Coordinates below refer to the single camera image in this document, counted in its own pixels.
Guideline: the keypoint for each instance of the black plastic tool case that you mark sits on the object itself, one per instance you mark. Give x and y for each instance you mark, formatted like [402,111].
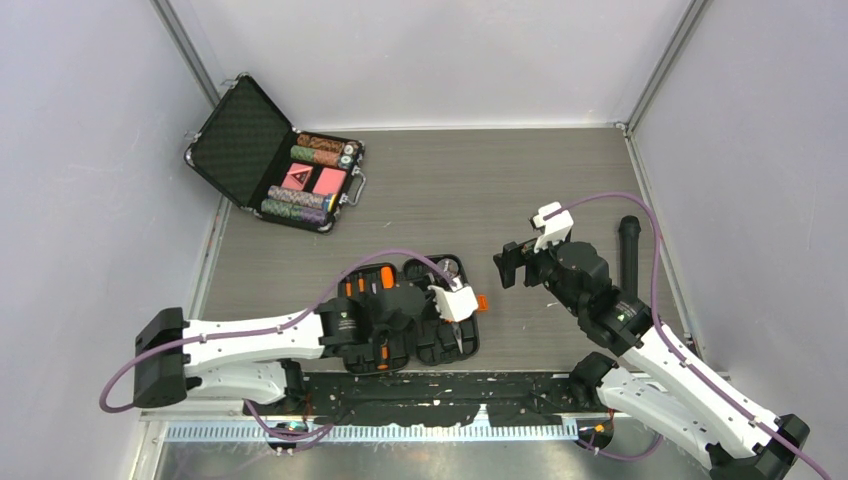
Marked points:
[347,328]

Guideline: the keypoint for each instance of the small round tape measure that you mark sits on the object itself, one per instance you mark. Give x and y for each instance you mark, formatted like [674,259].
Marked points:
[449,266]

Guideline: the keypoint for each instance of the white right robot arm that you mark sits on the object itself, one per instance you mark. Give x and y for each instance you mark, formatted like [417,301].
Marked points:
[647,373]

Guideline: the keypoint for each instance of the red playing card deck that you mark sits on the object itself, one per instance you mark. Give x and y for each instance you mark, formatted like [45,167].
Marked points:
[329,181]

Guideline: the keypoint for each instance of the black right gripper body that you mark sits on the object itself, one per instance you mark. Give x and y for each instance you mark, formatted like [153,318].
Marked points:
[548,276]

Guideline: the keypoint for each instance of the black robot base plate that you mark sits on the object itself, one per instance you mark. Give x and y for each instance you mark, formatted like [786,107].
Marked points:
[435,399]

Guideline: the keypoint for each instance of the orange handled pliers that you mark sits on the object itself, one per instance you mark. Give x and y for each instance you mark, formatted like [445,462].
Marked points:
[458,336]

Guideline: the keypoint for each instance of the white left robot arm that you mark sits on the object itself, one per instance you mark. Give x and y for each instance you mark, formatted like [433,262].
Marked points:
[258,359]

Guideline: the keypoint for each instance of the black cylinder flashlight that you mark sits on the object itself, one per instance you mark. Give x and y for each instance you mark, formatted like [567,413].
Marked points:
[629,231]

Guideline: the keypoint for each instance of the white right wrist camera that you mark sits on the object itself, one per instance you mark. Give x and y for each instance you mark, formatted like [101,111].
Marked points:
[554,223]

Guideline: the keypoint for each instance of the black aluminium poker chip case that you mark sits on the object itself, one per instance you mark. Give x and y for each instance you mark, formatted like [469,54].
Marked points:
[246,146]

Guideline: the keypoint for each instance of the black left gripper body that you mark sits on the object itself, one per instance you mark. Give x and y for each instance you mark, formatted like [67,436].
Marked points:
[382,341]

